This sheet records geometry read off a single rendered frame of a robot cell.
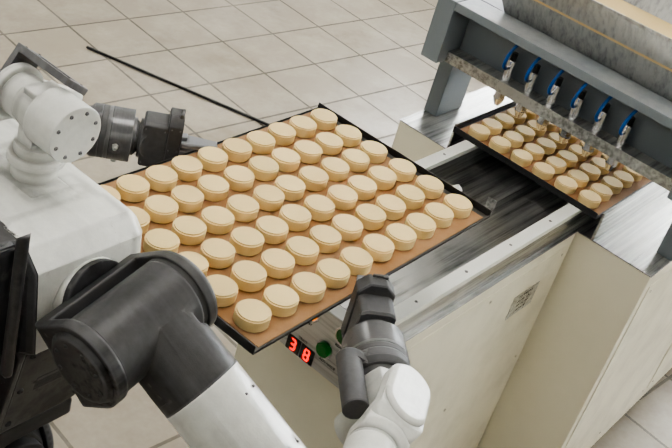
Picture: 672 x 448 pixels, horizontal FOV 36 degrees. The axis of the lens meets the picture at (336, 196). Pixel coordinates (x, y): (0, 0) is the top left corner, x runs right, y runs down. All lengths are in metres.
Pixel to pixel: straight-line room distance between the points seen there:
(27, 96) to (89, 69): 3.14
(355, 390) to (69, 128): 0.48
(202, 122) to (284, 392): 2.09
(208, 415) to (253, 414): 0.04
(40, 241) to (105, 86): 3.09
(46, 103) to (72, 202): 0.12
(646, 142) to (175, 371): 1.53
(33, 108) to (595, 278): 1.58
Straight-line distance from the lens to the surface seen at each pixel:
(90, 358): 1.00
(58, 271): 1.09
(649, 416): 3.41
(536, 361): 2.58
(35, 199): 1.15
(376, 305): 1.43
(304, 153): 1.77
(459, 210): 1.75
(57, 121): 1.09
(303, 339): 1.95
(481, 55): 2.51
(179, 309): 1.04
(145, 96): 4.14
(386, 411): 1.25
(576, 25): 2.35
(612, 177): 2.50
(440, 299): 1.93
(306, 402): 2.07
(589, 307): 2.45
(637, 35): 2.26
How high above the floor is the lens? 1.99
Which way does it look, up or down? 32 degrees down
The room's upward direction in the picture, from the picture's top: 17 degrees clockwise
